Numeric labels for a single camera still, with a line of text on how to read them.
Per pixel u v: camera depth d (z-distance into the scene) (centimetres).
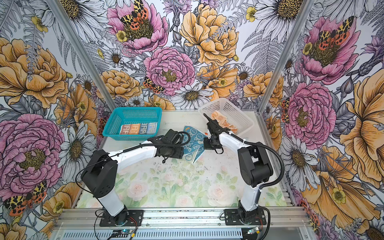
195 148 94
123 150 53
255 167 50
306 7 72
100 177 47
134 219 73
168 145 70
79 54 87
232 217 73
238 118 112
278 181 46
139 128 108
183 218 76
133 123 113
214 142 72
